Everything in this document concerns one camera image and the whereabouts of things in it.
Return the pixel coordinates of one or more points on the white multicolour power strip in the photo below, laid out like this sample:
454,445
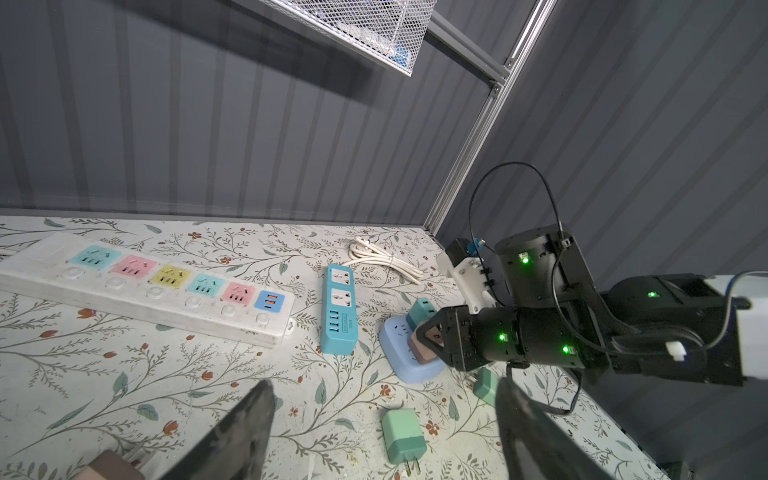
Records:
77,271

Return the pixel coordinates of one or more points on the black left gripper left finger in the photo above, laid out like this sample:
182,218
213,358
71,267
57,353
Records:
236,447

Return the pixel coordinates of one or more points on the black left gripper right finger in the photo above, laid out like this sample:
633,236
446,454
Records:
534,447

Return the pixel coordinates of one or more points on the white wire mesh basket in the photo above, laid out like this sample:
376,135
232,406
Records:
390,33

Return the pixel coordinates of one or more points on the green charger plug centre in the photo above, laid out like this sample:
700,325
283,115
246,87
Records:
403,438

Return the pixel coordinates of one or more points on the teal power strip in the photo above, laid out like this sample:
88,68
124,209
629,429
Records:
339,326

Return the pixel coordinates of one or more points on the teal charger plug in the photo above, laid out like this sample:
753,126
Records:
420,311

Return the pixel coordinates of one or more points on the pink charger plug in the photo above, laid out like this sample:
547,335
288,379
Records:
421,352
108,465

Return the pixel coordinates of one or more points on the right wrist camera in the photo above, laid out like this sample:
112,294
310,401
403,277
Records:
474,276

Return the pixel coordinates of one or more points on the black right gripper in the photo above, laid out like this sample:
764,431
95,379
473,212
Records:
551,320

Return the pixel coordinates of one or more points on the green charger plug far right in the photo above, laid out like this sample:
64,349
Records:
485,385

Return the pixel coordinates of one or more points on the green charger plug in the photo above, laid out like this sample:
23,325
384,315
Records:
403,438
485,385

